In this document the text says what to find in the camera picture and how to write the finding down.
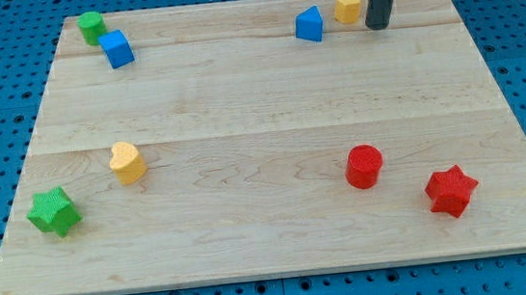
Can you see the red star block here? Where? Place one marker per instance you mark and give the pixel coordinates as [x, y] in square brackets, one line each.
[450, 191]

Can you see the blue triangle block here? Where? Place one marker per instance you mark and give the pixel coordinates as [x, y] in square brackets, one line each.
[309, 25]

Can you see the green star block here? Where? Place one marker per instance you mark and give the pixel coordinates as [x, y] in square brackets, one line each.
[54, 211]

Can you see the green cylinder block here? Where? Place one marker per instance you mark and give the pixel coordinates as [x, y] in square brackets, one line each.
[92, 27]

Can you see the red cylinder block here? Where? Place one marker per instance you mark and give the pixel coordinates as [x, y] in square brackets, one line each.
[364, 164]

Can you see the wooden board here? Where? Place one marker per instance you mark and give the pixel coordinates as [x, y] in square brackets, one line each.
[245, 131]

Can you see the yellow hexagon block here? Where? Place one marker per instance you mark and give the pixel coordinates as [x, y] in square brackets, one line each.
[347, 11]

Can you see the yellow heart block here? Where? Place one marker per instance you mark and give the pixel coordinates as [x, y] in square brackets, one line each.
[127, 163]

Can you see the blue cube block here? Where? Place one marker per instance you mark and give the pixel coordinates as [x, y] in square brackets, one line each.
[116, 48]

